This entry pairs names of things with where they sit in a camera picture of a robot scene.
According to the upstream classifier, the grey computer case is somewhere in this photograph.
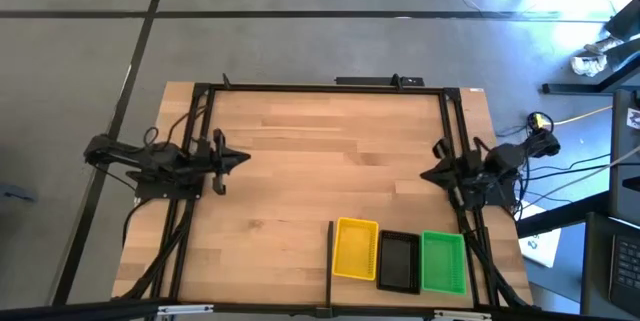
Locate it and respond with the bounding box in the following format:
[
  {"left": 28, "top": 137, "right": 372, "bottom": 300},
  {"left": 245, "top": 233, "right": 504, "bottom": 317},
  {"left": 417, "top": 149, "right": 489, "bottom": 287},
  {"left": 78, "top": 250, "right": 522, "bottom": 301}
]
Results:
[{"left": 607, "top": 88, "right": 640, "bottom": 225}]

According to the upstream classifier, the white paper sheet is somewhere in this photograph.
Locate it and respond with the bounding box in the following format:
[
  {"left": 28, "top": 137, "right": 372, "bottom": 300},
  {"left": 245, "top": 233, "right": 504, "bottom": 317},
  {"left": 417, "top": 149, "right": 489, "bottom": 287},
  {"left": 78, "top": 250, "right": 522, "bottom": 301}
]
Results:
[{"left": 517, "top": 200, "right": 564, "bottom": 269}]

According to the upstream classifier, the black metal table frame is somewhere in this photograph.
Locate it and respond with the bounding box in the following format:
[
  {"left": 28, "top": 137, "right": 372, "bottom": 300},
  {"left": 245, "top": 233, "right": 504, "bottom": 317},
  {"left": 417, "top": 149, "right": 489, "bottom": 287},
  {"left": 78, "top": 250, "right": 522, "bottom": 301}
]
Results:
[{"left": 112, "top": 80, "right": 536, "bottom": 321}]

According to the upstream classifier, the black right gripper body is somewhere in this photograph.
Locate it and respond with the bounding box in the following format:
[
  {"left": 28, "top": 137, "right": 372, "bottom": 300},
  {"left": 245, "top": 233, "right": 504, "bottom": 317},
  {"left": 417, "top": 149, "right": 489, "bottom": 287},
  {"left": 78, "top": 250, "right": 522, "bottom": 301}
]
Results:
[{"left": 432, "top": 136, "right": 484, "bottom": 210}]

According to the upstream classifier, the black laptop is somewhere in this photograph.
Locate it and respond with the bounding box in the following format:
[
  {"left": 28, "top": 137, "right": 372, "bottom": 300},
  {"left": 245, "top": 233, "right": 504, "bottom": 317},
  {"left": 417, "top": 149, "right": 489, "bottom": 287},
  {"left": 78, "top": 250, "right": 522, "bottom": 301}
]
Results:
[{"left": 580, "top": 210, "right": 640, "bottom": 320}]

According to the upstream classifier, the pale yellow extension cable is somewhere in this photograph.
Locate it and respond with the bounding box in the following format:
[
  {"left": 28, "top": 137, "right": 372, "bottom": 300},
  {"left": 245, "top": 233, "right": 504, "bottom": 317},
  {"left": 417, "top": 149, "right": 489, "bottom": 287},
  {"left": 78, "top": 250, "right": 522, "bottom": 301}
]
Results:
[{"left": 547, "top": 105, "right": 614, "bottom": 126}]

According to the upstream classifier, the person's leg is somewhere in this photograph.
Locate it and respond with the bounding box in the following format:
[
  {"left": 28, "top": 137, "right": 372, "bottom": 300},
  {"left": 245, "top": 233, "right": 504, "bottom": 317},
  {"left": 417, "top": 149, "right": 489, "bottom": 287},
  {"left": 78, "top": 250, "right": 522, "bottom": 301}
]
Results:
[
  {"left": 603, "top": 0, "right": 640, "bottom": 42},
  {"left": 604, "top": 35, "right": 640, "bottom": 71}
]

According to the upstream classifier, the yellow plastic basket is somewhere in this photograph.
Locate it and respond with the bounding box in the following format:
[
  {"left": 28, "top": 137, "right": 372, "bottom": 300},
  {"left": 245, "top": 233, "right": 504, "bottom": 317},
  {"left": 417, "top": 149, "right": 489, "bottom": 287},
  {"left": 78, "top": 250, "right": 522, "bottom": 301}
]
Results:
[{"left": 332, "top": 216, "right": 380, "bottom": 282}]

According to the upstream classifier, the green plastic basket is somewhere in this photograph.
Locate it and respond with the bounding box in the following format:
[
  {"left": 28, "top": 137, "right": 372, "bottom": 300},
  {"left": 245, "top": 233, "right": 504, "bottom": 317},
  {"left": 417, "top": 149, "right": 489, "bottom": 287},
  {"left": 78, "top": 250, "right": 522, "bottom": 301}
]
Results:
[{"left": 421, "top": 229, "right": 468, "bottom": 296}]

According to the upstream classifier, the black cable bundle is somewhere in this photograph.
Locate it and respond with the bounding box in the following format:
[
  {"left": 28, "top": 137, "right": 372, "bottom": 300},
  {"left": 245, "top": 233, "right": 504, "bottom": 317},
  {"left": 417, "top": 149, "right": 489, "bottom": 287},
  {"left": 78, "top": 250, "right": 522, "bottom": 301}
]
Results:
[
  {"left": 455, "top": 205, "right": 532, "bottom": 310},
  {"left": 119, "top": 198, "right": 197, "bottom": 303}
]

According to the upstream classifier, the dark grey floor object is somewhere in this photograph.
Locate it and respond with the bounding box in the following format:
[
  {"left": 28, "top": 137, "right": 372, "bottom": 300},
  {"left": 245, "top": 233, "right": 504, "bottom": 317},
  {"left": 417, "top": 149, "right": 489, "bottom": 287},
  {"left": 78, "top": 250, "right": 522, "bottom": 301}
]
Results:
[{"left": 0, "top": 183, "right": 37, "bottom": 205}]

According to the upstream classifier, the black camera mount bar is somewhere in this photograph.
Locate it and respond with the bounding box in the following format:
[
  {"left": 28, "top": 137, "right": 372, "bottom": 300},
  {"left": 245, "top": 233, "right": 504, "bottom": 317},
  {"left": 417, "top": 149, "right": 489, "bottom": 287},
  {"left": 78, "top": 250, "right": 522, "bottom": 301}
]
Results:
[{"left": 334, "top": 73, "right": 426, "bottom": 88}]

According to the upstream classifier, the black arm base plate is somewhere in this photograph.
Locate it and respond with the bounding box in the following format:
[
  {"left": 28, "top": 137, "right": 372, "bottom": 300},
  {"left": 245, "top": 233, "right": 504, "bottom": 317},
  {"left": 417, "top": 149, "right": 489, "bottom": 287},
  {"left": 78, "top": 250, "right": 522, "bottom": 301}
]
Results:
[
  {"left": 134, "top": 170, "right": 205, "bottom": 201},
  {"left": 452, "top": 185, "right": 517, "bottom": 210}
]

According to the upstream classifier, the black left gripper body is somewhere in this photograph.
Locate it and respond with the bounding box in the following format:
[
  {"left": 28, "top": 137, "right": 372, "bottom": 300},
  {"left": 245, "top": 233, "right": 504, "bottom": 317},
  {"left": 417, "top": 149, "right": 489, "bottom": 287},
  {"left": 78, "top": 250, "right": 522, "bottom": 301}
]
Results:
[{"left": 199, "top": 128, "right": 232, "bottom": 196}]

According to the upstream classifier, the black desk foot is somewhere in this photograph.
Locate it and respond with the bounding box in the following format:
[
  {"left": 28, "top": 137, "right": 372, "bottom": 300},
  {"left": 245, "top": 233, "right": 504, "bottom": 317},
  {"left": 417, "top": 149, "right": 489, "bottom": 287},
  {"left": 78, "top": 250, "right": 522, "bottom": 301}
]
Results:
[{"left": 542, "top": 53, "right": 640, "bottom": 96}]

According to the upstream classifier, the black plastic basket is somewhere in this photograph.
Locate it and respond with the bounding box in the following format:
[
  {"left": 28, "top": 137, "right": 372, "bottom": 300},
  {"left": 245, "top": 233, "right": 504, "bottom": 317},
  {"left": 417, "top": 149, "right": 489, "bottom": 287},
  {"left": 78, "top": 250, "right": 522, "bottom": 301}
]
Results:
[{"left": 375, "top": 229, "right": 422, "bottom": 296}]

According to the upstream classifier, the silver aluminium bracket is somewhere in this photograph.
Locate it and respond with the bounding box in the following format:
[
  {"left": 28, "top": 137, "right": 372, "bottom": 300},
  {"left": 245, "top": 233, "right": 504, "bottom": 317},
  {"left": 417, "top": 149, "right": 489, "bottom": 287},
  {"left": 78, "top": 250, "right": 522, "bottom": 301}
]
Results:
[
  {"left": 156, "top": 303, "right": 216, "bottom": 319},
  {"left": 432, "top": 309, "right": 494, "bottom": 321}
]

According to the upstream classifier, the black desk leg bar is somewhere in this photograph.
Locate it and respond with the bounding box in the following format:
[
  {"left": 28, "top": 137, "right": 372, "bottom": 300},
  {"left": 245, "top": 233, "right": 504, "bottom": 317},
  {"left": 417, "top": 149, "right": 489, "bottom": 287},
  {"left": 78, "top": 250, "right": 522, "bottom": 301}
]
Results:
[{"left": 514, "top": 190, "right": 612, "bottom": 240}]

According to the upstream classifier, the grey floor cable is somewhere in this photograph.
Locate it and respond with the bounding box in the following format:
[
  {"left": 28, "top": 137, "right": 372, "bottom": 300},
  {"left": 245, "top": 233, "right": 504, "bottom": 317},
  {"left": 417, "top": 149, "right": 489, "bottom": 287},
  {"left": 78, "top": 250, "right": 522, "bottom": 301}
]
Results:
[{"left": 519, "top": 143, "right": 640, "bottom": 212}]

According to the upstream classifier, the person's white shoe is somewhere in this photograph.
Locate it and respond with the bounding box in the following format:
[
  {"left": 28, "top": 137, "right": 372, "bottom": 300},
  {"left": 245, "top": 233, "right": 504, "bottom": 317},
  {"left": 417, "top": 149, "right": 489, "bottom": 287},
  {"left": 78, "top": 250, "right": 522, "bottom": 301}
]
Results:
[
  {"left": 570, "top": 54, "right": 609, "bottom": 77},
  {"left": 583, "top": 38, "right": 622, "bottom": 56}
]

